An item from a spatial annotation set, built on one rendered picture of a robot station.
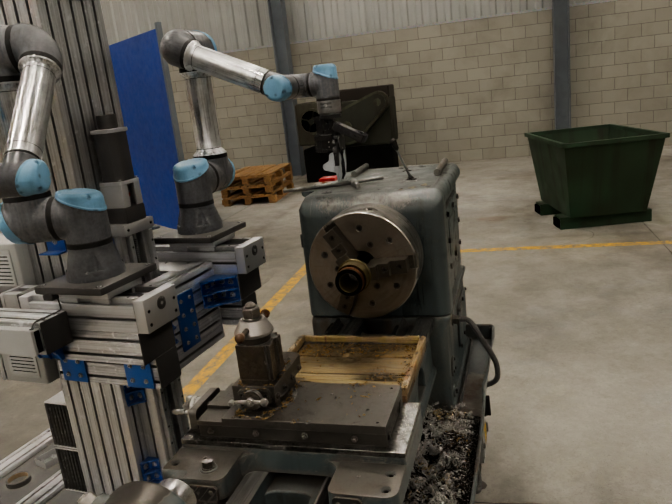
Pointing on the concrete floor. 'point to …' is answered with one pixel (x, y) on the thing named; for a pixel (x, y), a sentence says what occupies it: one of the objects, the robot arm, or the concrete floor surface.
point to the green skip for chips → (596, 174)
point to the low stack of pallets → (258, 184)
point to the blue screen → (149, 121)
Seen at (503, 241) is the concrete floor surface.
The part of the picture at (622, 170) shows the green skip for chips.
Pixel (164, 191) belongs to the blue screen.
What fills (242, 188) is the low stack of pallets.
